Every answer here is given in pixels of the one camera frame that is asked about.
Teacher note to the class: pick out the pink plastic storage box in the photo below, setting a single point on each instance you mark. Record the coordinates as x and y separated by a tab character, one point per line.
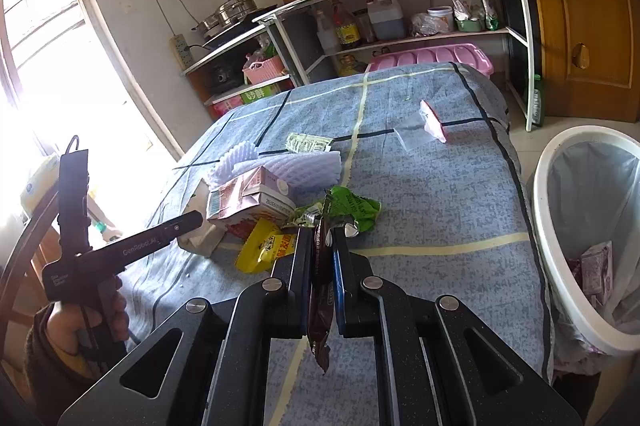
430	56

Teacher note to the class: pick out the blue patterned table cloth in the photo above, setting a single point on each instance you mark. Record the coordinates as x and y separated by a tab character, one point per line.
454	220

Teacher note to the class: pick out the red clear plastic wrapper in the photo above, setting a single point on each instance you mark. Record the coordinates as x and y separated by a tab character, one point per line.
420	128

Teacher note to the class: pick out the brown chocolate wrapper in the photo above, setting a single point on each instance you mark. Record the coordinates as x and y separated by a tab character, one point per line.
321	305

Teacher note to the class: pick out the green white snack wrapper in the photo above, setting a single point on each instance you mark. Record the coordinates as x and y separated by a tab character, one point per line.
300	143

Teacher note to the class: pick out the white trash bin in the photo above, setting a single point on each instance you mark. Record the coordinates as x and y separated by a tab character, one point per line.
585	192

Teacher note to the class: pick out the white oil jug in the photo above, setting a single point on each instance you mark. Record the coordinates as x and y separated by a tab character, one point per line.
387	19

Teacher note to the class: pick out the white power strip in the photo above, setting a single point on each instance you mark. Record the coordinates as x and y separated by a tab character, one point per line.
181	51

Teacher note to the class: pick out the steel steamer pot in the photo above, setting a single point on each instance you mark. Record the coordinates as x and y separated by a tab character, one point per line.
229	14

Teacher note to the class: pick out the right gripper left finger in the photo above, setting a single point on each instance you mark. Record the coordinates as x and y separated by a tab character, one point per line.
290	316

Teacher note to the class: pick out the wooden door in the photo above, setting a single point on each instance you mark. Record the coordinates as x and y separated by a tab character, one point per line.
590	58

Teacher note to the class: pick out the green crumpled snack bag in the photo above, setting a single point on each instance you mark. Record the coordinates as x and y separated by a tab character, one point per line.
340	207

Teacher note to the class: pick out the yellow snack bag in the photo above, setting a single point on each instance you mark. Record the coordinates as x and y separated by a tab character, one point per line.
265	245

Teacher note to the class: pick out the person's left hand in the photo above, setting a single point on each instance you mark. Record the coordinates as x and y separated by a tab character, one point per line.
67	319

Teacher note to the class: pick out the soy sauce bottle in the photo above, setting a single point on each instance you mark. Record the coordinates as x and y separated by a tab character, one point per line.
346	26

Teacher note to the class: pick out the pink plastic basket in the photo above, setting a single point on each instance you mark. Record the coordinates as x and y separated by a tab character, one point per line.
257	71

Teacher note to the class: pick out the purple milk drink carton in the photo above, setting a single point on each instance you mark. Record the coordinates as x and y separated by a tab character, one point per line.
595	273

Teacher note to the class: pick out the metal kitchen shelf rack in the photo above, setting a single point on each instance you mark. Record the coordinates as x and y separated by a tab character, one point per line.
320	39

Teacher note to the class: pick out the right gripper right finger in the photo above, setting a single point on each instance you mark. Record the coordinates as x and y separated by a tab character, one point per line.
353	311

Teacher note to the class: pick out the pink milk carton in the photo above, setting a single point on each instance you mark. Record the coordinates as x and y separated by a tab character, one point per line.
252	195

